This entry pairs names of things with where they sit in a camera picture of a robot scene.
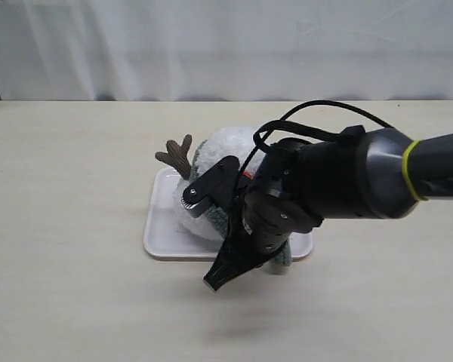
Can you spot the white rectangular tray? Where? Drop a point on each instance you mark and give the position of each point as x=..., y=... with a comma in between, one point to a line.
x=164, y=237

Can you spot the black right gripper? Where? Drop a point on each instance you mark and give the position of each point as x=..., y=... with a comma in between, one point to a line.
x=261, y=222

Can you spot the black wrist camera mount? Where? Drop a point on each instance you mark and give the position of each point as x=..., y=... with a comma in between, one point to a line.
x=214, y=188

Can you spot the white backdrop curtain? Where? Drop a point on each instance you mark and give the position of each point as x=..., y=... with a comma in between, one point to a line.
x=226, y=50

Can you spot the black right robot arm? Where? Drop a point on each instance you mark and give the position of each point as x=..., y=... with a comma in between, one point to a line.
x=381, y=174

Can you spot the green fuzzy scarf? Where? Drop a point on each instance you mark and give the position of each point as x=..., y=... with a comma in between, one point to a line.
x=213, y=223

